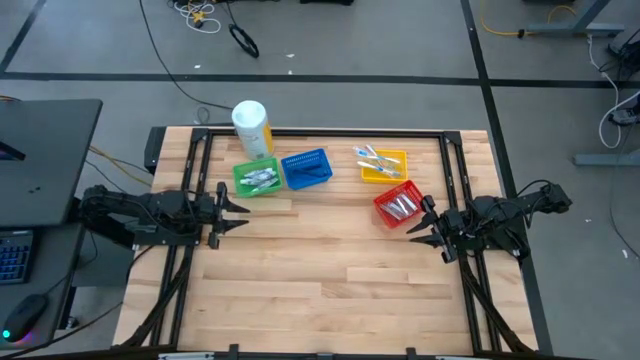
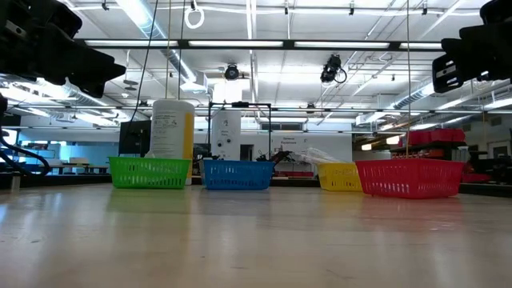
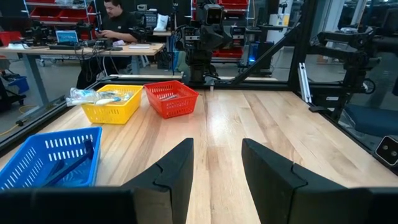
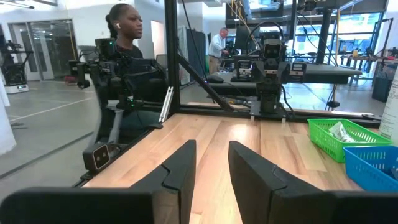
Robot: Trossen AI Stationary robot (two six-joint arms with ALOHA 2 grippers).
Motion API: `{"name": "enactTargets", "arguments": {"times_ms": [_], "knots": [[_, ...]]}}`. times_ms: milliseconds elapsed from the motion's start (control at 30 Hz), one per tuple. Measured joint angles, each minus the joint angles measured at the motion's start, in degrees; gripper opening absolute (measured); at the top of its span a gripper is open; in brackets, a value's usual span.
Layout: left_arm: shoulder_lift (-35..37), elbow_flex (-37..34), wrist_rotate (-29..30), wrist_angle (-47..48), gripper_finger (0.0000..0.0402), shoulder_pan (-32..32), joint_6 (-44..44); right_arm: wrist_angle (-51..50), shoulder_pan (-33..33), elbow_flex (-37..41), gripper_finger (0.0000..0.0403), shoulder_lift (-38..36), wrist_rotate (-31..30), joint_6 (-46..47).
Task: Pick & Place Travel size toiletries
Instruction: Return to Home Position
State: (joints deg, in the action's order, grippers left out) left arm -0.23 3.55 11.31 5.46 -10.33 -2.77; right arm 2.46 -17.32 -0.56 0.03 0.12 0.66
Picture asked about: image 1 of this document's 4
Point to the dark grey computer desk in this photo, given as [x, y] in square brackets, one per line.
[55, 280]

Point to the red toothbrush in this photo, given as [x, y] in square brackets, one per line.
[372, 151]

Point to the red plastic basket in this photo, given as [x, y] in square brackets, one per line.
[382, 200]

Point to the backlit black keyboard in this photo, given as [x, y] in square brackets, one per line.
[15, 255]

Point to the grey desk foot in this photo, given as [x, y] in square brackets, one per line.
[605, 160]

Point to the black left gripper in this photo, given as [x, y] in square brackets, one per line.
[207, 215]

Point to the blue plastic basket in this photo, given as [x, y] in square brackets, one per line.
[320, 157]

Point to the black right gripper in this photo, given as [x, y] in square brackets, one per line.
[452, 225]

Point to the white wipes canister yellow label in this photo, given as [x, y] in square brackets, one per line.
[250, 125]

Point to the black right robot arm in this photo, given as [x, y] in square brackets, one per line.
[500, 205]

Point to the black aluminium table frame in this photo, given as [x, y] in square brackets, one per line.
[320, 133]

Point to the yellow plastic basket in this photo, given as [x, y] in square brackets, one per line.
[397, 179]

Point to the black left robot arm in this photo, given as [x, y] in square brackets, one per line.
[150, 202]

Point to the green plastic basket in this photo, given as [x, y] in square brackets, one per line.
[240, 191]

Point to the black raised desk panel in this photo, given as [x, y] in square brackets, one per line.
[50, 160]

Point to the wooden desk grey legs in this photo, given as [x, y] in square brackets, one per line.
[575, 29]

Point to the black computer mouse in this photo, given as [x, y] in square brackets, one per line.
[25, 315]

